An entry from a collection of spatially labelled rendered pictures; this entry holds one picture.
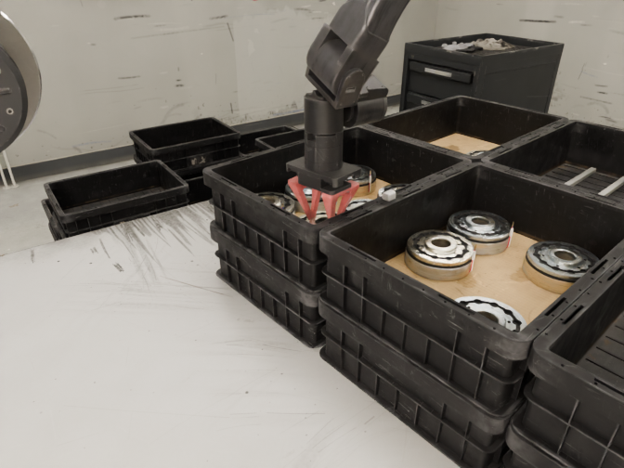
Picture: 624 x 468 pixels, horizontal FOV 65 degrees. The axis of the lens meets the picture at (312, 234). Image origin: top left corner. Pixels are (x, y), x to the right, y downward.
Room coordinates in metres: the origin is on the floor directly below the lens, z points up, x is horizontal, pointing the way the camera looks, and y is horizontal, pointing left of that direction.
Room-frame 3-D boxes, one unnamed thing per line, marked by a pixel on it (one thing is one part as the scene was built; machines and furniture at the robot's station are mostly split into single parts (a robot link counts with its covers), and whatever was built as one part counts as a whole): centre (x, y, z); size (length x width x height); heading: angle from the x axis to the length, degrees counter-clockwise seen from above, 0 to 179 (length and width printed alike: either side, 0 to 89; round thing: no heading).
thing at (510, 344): (0.59, -0.25, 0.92); 0.40 x 0.30 x 0.02; 132
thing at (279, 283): (0.82, -0.05, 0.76); 0.40 x 0.30 x 0.12; 132
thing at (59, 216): (1.49, 0.65, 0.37); 0.40 x 0.30 x 0.45; 125
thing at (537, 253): (0.61, -0.38, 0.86); 0.10 x 0.10 x 0.01
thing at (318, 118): (0.70, -0.02, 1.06); 0.07 x 0.06 x 0.07; 125
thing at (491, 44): (2.55, -0.88, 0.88); 0.29 x 0.22 x 0.03; 125
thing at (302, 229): (0.82, -0.05, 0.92); 0.40 x 0.30 x 0.02; 132
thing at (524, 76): (2.45, -0.82, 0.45); 0.60 x 0.45 x 0.90; 125
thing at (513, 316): (0.47, -0.21, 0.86); 0.10 x 0.10 x 0.01
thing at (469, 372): (0.59, -0.25, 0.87); 0.40 x 0.30 x 0.11; 132
